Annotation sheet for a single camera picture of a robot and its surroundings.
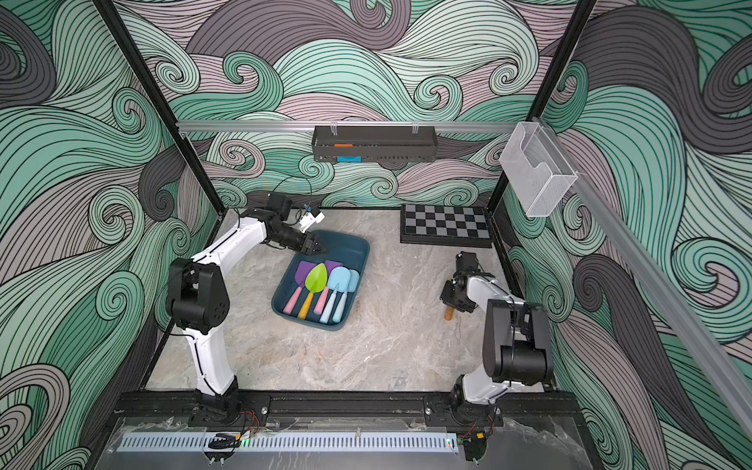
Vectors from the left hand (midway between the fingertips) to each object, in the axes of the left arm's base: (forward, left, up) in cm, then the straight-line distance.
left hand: (323, 247), depth 89 cm
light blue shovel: (-6, -9, -13) cm, 17 cm away
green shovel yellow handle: (-5, +4, -13) cm, 14 cm away
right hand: (-11, -43, -14) cm, 46 cm away
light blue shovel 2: (-4, -4, -13) cm, 15 cm away
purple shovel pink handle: (0, +9, -13) cm, 16 cm away
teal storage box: (+15, -3, -19) cm, 24 cm away
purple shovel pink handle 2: (-9, 0, -13) cm, 16 cm away
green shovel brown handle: (-16, -39, -12) cm, 44 cm away
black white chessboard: (+20, -52, -12) cm, 57 cm away
